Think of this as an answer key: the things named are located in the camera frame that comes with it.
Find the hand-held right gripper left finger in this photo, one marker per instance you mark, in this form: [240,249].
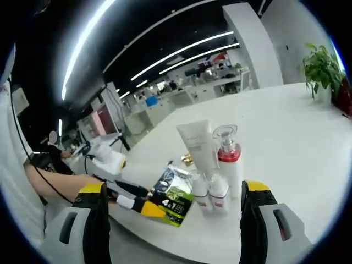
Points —
[94,209]

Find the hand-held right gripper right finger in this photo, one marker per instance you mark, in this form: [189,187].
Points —
[251,209]

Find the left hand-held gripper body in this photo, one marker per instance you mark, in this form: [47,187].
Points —
[110,163]

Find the small white skincare bottle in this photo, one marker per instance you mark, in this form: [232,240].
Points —
[218,195]
[201,189]

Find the large red-collared skincare bottle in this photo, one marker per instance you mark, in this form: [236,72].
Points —
[229,165]

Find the white skincare tube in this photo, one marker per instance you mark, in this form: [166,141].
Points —
[198,143]

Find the blue storage box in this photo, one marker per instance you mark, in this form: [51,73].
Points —
[151,101]

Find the blue grey sachet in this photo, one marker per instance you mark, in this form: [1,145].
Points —
[170,176]

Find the open silver laptop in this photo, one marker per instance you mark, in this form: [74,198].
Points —
[103,121]

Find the green black sachet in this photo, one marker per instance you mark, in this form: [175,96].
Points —
[173,207]

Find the gold foil packet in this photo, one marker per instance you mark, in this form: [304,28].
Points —
[187,160]

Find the person's white shirt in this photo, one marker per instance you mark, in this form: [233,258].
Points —
[16,165]

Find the row of white office desks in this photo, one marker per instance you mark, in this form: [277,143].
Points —
[187,90]

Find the long ceiling light strip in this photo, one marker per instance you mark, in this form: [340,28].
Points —
[82,49]
[198,59]
[181,55]

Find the dark red plant pot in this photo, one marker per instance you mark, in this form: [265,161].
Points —
[343,96]

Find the green potted plant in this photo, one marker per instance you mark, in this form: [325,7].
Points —
[320,68]

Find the white square column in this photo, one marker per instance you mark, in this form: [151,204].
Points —
[253,46]

